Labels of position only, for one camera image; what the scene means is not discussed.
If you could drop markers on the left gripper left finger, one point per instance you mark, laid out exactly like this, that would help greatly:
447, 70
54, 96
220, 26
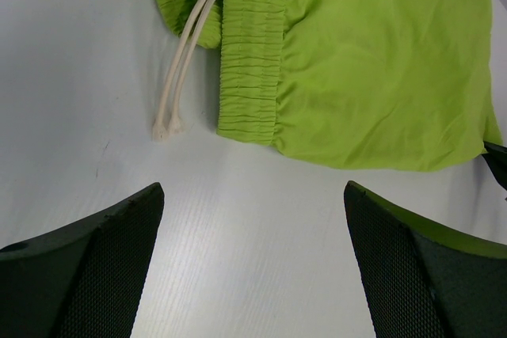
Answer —
84, 279

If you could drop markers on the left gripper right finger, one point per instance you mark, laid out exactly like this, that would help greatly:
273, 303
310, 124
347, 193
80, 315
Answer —
422, 278

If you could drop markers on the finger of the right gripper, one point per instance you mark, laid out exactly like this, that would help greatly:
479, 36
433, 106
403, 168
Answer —
496, 159

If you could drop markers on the lime green shorts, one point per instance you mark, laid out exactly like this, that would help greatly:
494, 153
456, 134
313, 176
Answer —
350, 84

